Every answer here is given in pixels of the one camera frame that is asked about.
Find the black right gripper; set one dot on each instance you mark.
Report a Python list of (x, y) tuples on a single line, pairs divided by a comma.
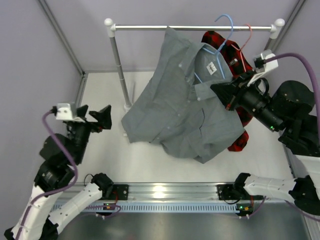
[(236, 91)]

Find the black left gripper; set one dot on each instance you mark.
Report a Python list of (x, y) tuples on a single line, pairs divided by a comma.
[(104, 118)]

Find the light blue wire hanger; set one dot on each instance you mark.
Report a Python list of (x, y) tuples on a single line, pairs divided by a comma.
[(218, 51)]

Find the grey button-up shirt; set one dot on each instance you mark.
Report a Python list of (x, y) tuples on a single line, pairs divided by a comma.
[(177, 109)]

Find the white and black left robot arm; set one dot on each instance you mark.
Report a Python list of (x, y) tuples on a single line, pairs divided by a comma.
[(58, 173)]

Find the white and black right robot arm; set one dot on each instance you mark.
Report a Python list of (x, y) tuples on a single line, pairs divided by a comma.
[(288, 112)]

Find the silver clothes rack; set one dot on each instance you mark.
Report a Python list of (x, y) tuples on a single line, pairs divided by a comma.
[(111, 28)]

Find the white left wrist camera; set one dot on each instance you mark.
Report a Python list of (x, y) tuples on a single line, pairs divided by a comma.
[(67, 112)]

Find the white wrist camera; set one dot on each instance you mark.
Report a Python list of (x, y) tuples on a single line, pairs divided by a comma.
[(67, 112), (261, 68)]

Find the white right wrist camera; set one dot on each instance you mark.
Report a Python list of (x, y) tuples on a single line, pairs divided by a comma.
[(261, 68)]

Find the pink wire hanger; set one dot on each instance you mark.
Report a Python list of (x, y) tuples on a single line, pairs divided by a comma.
[(240, 49)]

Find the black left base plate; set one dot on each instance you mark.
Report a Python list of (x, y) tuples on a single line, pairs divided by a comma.
[(119, 192)]

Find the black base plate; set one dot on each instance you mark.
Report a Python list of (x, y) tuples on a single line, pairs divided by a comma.
[(227, 192), (119, 192)]

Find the aluminium mounting rail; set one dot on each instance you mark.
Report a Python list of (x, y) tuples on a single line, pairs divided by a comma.
[(206, 191)]

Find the slotted grey cable duct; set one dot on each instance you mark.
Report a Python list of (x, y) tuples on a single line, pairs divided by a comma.
[(173, 207)]

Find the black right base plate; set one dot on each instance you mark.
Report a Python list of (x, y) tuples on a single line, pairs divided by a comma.
[(227, 192)]

